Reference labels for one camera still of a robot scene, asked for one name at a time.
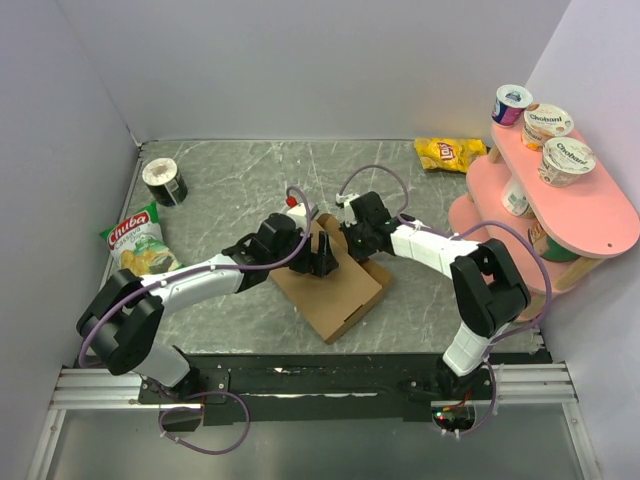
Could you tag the aluminium rail frame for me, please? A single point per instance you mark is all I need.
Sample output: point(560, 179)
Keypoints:
point(96, 429)

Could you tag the Chobani yogurt cup front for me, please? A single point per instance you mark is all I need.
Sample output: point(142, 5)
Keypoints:
point(565, 160)

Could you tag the purple white yogurt cup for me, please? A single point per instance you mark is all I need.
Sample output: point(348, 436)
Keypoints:
point(511, 101)

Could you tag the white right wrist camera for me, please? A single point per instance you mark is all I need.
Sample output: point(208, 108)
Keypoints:
point(343, 202)

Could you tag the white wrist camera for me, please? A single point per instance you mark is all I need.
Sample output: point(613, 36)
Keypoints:
point(343, 202)
point(298, 212)

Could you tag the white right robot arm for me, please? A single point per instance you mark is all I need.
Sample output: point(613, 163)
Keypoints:
point(489, 290)

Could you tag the chobani yogurt cup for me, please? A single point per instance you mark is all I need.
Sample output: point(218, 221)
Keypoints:
point(565, 160)
point(543, 122)

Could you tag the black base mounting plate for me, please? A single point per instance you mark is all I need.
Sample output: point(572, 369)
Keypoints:
point(316, 387)

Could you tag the pink three-tier shelf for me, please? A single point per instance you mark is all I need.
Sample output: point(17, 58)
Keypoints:
point(592, 217)

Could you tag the yellow Lays chips bag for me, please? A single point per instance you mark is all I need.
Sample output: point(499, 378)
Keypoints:
point(449, 154)

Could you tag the white cup middle shelf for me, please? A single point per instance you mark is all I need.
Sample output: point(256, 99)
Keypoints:
point(514, 200)

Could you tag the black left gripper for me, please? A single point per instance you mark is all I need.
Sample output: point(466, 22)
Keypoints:
point(320, 263)

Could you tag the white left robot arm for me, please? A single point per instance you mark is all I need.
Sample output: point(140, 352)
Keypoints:
point(121, 323)

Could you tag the green can lower shelf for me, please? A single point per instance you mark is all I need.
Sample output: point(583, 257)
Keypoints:
point(547, 248)

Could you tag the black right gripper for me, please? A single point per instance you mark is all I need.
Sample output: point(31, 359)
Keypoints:
point(356, 253)

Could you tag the green Chuba chips bag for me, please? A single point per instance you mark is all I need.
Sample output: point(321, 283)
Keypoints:
point(137, 244)

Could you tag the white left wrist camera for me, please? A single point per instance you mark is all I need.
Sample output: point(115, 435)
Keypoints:
point(298, 212)

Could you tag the brown cardboard box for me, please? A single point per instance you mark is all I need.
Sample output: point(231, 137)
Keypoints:
point(334, 304)

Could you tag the Chobani yogurt cup rear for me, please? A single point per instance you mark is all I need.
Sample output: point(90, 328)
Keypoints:
point(543, 122)

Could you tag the black can white lid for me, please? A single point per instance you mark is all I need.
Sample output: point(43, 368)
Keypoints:
point(164, 180)

